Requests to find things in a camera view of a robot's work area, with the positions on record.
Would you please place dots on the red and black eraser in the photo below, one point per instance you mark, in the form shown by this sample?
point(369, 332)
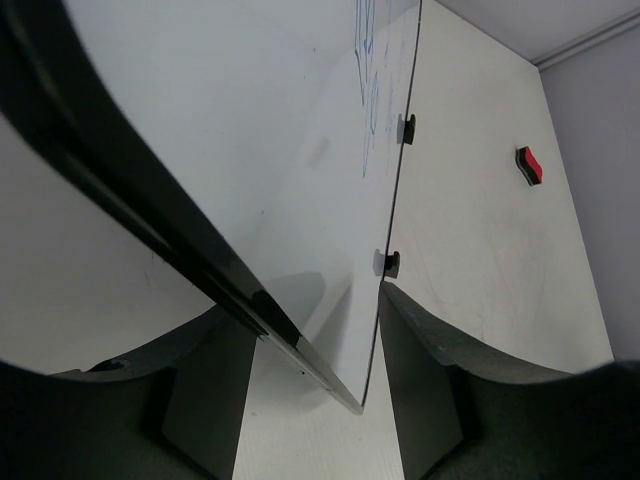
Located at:
point(529, 166)

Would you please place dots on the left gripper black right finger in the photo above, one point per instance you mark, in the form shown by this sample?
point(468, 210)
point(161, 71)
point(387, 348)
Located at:
point(466, 410)

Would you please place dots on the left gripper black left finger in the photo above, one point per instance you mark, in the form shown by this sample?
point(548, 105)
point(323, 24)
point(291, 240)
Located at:
point(170, 409)

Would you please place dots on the black whiteboard foot near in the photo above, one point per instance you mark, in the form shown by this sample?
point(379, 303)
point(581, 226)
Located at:
point(386, 265)

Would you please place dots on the white whiteboard with black rim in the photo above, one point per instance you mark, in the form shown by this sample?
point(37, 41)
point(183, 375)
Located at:
point(161, 158)

